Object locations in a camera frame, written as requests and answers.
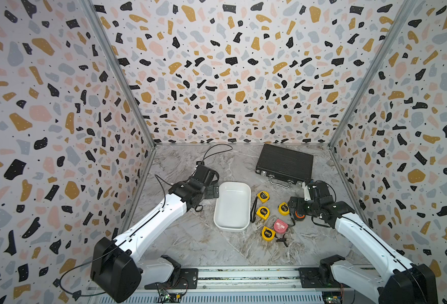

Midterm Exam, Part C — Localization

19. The orange black tape measure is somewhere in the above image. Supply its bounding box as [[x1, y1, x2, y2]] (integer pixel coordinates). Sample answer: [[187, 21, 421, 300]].
[[291, 208, 306, 222]]

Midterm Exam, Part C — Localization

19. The yellow 3m tape measure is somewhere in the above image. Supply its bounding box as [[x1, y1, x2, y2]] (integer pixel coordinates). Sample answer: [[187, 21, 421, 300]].
[[256, 206, 270, 220], [278, 202, 290, 216]]

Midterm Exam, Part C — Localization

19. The white plastic storage box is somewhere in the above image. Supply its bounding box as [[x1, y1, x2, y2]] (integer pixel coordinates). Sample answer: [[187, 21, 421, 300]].
[[213, 182, 251, 233]]

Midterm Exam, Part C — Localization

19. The pink tape measure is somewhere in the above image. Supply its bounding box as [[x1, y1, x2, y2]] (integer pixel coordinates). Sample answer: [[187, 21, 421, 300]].
[[273, 219, 289, 234]]

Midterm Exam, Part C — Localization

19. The yellow 3.5m tape measure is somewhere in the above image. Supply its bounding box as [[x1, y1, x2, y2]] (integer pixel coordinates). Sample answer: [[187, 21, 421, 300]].
[[250, 191, 270, 223]]

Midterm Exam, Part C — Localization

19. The yellow 2m tape measure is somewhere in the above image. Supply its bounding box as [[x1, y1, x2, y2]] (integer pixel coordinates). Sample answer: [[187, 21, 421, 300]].
[[261, 226, 289, 247]]

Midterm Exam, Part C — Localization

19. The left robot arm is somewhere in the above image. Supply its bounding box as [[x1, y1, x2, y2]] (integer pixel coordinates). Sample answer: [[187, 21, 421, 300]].
[[90, 162, 219, 303]]

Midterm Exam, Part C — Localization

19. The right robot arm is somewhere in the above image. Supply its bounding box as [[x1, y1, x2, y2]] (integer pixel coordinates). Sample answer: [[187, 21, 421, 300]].
[[288, 181, 438, 303]]

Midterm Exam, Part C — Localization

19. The black ribbed carrying case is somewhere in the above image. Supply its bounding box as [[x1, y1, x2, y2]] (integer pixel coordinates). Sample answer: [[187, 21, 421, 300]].
[[255, 144, 314, 185]]

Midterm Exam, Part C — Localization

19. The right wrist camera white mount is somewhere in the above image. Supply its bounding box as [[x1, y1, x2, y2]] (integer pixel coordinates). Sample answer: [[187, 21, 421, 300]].
[[302, 184, 311, 201]]

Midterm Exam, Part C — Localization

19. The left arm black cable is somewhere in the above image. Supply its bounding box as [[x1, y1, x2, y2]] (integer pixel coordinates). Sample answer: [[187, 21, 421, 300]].
[[58, 143, 234, 301]]

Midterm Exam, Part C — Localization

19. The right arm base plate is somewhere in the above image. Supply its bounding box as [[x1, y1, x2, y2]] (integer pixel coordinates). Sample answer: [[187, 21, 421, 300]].
[[298, 267, 351, 291]]

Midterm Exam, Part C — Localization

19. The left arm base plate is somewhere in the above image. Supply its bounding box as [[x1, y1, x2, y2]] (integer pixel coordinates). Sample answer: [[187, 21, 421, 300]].
[[144, 268, 199, 290]]

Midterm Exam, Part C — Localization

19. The aluminium front rail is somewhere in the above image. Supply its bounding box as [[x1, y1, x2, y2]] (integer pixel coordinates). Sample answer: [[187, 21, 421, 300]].
[[123, 265, 377, 303]]

